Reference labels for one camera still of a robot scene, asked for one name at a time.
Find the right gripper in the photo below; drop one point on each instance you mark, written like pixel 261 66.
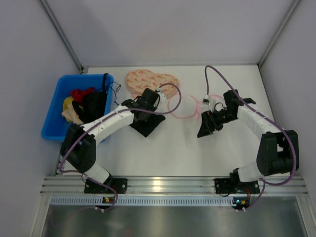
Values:
pixel 209 121

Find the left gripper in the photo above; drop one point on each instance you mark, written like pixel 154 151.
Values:
pixel 142 118

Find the white mesh laundry bag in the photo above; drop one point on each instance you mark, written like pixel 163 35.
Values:
pixel 190 108

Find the black bra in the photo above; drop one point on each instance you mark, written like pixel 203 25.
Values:
pixel 146 126

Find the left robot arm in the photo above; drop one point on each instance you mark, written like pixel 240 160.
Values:
pixel 79 146

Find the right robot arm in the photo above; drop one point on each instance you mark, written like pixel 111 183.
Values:
pixel 278 151

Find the tulip print laundry bag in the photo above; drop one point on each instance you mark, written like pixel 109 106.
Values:
pixel 138 80

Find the red garment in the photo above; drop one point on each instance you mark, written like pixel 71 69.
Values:
pixel 78 94

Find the beige garment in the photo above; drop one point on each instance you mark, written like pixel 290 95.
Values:
pixel 71 116

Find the yellow garment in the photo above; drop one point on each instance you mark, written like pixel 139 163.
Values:
pixel 66 102

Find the blue plastic bin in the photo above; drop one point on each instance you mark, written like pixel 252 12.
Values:
pixel 55 126

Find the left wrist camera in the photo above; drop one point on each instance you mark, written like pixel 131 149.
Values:
pixel 161 96

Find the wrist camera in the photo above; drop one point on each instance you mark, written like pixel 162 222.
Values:
pixel 208 101
pixel 161 96

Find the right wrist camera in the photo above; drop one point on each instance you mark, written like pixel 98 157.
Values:
pixel 208 101

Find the black garment with straps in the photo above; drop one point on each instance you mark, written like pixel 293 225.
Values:
pixel 96 104

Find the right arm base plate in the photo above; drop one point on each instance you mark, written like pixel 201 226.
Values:
pixel 226 187

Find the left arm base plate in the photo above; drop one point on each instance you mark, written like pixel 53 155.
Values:
pixel 118 184

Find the aluminium mounting rail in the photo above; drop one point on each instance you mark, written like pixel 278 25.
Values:
pixel 166 186

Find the perforated cable tray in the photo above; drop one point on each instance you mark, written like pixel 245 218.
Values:
pixel 151 201

